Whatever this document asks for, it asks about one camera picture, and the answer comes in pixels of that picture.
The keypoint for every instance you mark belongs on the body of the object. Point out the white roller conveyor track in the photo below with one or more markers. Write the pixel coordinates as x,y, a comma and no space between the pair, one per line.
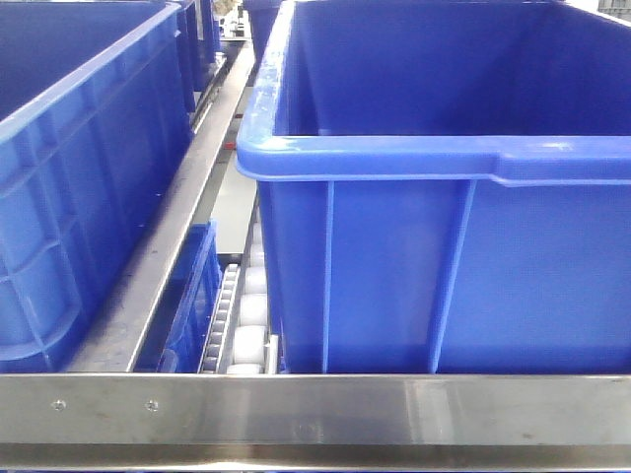
239,339

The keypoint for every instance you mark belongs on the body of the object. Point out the large blue target bin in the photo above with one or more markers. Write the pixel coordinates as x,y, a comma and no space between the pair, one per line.
444,186

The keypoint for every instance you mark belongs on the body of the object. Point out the blue neighbouring bin left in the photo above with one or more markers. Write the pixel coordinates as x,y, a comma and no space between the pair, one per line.
93,129

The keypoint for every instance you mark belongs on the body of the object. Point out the stainless steel shelf frame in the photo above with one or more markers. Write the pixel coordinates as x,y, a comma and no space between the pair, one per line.
208,422

